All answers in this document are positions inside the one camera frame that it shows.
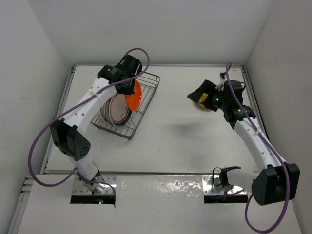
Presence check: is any white plate red rim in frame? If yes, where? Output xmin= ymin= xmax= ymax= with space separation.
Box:
xmin=110 ymin=94 xmax=128 ymax=113

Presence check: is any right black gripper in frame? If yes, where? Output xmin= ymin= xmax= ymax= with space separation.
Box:
xmin=187 ymin=79 xmax=228 ymax=112

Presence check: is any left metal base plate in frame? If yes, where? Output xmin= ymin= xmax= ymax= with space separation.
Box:
xmin=72 ymin=175 xmax=117 ymax=196

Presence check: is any purple cable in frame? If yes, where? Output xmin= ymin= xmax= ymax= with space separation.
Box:
xmin=28 ymin=48 xmax=150 ymax=187
xmin=225 ymin=61 xmax=290 ymax=232

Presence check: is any orange plastic plate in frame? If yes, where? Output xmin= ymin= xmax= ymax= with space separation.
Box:
xmin=125 ymin=80 xmax=142 ymax=111

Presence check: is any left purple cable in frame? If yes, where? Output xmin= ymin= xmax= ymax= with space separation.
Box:
xmin=28 ymin=48 xmax=150 ymax=187

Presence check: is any metal base plate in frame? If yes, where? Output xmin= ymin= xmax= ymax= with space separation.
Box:
xmin=202 ymin=174 xmax=247 ymax=196
xmin=72 ymin=175 xmax=117 ymax=196

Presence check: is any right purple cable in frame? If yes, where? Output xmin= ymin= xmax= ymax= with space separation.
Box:
xmin=225 ymin=61 xmax=290 ymax=232

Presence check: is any white plate teal rim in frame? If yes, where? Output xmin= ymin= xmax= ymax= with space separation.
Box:
xmin=110 ymin=107 xmax=132 ymax=127

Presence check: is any white plate grey rim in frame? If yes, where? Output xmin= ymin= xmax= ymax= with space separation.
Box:
xmin=100 ymin=98 xmax=114 ymax=126

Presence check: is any wire dish rack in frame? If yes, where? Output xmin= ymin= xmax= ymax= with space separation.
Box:
xmin=91 ymin=72 xmax=160 ymax=140

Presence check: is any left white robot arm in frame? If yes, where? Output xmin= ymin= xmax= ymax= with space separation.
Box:
xmin=50 ymin=55 xmax=142 ymax=181

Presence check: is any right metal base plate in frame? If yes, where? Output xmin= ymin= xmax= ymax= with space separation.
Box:
xmin=202 ymin=174 xmax=247 ymax=196

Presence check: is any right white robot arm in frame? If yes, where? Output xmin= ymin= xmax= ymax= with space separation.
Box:
xmin=187 ymin=80 xmax=300 ymax=206

